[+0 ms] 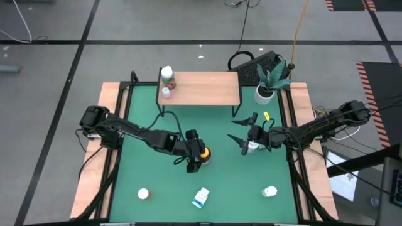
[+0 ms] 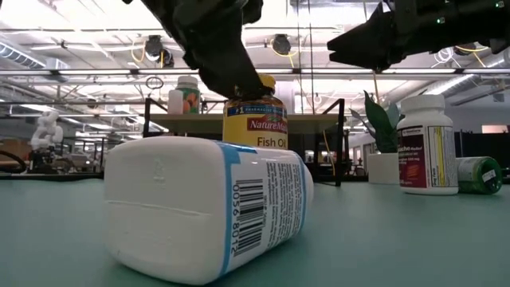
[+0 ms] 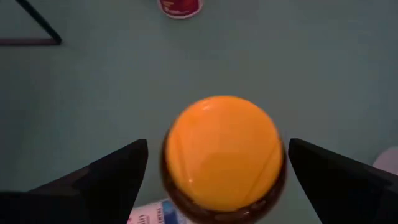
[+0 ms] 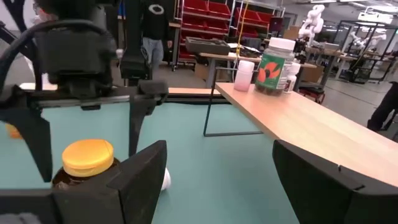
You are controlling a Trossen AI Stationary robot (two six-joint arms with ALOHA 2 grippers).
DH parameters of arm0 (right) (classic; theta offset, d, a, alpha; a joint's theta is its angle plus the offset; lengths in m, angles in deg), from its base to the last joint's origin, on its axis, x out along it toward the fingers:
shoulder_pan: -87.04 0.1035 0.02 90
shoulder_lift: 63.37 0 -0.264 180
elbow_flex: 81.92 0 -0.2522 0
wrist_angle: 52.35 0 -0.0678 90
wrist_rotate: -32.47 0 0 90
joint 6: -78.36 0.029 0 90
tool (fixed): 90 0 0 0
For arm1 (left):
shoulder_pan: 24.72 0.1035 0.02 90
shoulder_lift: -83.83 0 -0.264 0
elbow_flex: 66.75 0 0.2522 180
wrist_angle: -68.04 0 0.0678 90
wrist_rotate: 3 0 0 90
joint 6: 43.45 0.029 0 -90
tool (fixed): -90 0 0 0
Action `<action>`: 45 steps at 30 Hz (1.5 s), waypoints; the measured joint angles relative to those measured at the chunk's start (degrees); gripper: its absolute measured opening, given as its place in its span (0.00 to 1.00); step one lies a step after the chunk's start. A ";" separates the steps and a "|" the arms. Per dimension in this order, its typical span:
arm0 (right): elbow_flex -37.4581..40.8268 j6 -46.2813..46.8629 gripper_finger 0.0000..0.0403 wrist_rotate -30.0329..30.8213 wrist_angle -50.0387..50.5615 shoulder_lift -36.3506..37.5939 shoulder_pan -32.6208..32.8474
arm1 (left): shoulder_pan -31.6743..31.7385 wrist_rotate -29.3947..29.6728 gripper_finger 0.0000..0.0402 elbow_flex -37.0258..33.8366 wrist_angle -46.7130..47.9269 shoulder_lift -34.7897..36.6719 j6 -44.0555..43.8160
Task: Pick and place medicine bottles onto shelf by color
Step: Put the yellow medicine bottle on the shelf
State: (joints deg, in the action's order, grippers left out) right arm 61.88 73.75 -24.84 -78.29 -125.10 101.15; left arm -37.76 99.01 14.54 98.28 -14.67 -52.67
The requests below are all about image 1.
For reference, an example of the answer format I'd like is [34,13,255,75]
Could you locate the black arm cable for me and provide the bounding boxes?
[146,110,189,166]
[261,116,277,130]

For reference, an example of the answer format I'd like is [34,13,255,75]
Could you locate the gummy bottle white cap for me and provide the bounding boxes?
[160,65,177,90]

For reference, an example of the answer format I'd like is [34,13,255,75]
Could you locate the gray cabinet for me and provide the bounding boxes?
[375,156,402,226]

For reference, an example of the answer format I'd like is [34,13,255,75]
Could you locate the thin black floor cable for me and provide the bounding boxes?
[237,0,252,53]

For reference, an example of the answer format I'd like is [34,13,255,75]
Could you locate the black cable loop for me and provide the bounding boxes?
[227,50,255,71]

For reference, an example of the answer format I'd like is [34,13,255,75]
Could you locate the rectangular white bottle blue label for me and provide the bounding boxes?
[191,186,210,210]

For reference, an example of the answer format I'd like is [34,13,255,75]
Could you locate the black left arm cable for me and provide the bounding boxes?
[146,110,189,166]

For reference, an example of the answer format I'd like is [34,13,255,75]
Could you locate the white power cable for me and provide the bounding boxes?
[329,124,361,141]

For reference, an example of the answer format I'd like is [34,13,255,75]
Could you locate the amber bottle yellow cap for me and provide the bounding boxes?
[199,146,212,166]

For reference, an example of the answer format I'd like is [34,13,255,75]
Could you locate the snake plant white pot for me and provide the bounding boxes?
[253,59,292,105]

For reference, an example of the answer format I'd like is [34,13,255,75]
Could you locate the white floor cable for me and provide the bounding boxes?
[0,0,33,44]

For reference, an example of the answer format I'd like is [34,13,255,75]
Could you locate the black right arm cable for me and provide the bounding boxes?
[261,116,277,130]

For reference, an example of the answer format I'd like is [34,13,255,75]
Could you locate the black perforated computer case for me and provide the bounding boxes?
[235,50,291,85]

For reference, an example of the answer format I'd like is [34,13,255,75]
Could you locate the small white bottle blue label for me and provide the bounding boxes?
[261,185,278,198]

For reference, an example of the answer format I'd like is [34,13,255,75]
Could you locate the yellow cord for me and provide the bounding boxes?
[288,0,312,70]

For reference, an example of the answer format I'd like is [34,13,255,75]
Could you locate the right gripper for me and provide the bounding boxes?
[227,112,274,156]

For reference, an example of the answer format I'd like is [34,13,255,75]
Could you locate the white round bottle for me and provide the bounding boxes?
[137,187,151,201]

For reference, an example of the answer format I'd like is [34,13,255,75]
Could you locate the black mat hazard stripe edge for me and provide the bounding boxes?
[356,61,402,149]
[325,0,402,13]

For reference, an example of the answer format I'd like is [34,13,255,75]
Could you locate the gray flat bar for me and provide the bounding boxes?
[0,65,21,74]

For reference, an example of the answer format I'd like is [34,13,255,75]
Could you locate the wooden shelf black metal legs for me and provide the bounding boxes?
[156,67,243,117]

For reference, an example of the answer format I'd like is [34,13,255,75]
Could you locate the white bottle dark red label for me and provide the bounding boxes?
[246,140,268,154]

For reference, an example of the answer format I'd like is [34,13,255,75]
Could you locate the green table mat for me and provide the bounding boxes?
[108,84,299,224]

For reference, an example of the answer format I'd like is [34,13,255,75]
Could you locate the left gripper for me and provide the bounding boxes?
[179,129,204,174]

